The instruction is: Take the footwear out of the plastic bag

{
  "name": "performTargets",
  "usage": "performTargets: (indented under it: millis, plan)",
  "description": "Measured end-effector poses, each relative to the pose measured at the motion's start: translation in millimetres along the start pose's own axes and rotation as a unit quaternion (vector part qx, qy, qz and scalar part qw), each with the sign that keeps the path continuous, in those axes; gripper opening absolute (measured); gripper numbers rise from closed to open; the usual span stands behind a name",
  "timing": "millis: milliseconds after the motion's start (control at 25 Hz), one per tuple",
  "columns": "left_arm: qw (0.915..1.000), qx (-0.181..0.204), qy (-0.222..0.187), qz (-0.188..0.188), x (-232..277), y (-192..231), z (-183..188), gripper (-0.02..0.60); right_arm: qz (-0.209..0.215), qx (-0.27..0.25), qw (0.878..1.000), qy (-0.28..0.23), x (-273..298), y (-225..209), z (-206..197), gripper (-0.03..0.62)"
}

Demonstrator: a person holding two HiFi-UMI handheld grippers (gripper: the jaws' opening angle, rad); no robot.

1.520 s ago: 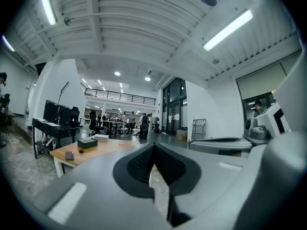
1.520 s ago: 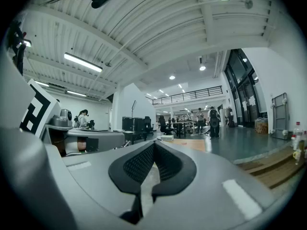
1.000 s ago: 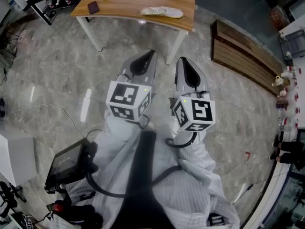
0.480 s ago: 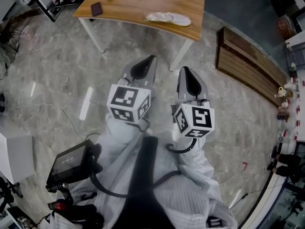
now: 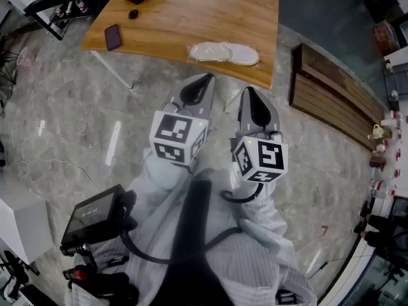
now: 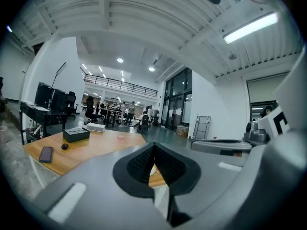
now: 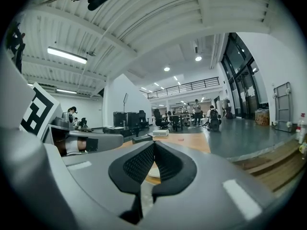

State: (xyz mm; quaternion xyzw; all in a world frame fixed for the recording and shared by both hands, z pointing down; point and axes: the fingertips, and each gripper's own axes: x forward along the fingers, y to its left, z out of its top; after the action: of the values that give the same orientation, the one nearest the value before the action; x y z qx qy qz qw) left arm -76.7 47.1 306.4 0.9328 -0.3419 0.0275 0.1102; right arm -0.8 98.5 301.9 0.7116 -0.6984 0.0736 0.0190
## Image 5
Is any red patterned bag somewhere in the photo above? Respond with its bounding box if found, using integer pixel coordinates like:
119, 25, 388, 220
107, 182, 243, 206
372, 22, 400, 56

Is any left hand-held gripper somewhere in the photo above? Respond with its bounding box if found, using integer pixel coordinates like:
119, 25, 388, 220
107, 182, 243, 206
149, 73, 217, 167

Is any black metal shelf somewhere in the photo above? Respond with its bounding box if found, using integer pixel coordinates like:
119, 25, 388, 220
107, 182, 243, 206
23, 0, 128, 41

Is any person's left forearm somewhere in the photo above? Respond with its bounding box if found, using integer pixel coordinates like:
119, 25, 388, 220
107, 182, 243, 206
140, 148, 198, 203

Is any brown wooden slatted bench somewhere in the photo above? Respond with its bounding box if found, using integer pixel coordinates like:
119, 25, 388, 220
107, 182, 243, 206
289, 43, 389, 152

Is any black tripod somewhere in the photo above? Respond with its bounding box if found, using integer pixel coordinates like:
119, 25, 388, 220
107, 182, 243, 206
0, 33, 20, 87

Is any black monitor screen device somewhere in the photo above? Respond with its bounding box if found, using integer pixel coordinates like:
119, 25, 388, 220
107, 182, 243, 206
60, 184, 138, 245

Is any thick black cable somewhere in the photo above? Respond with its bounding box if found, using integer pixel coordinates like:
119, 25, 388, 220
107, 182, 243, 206
120, 226, 245, 265

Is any person's torso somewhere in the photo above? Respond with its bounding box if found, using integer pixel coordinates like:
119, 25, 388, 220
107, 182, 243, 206
65, 167, 318, 306

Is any row of small trinkets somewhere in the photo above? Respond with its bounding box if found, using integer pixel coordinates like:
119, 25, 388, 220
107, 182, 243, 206
366, 108, 408, 201

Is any white table leg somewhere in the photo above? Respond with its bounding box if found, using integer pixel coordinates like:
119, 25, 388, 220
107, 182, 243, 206
89, 50, 135, 89

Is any person's right forearm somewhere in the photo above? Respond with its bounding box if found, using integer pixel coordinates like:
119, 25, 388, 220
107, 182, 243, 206
228, 167, 289, 238

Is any clear bag with white slippers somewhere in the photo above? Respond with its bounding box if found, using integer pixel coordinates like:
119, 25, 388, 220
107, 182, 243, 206
186, 41, 261, 68

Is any black strap buckle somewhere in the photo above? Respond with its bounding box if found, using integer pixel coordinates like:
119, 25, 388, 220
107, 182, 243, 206
275, 288, 299, 306

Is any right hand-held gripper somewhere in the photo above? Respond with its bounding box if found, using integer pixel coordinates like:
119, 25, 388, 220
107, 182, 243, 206
229, 87, 289, 184

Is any black mount with red knob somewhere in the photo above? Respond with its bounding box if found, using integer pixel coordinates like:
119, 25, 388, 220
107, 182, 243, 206
59, 242, 98, 282

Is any black pouch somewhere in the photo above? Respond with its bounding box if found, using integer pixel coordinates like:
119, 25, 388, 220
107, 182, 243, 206
72, 272, 141, 306

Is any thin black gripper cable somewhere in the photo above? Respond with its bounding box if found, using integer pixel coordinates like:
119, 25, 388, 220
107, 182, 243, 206
221, 182, 266, 204

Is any white cabinet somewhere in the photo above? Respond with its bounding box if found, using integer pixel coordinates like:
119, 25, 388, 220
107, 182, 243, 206
0, 170, 54, 265

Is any dark purple smartphone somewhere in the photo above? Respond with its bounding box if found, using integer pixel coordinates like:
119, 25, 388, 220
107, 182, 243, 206
104, 24, 123, 52

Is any glass display cabinet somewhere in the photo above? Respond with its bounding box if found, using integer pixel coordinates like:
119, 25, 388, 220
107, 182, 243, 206
318, 244, 408, 306

